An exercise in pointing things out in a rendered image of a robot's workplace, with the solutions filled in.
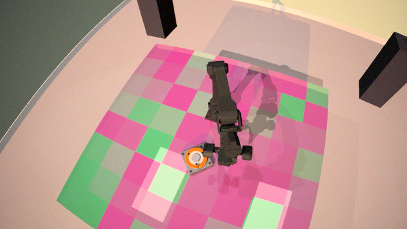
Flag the orange round plate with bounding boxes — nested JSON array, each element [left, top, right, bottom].
[[185, 148, 207, 169]]

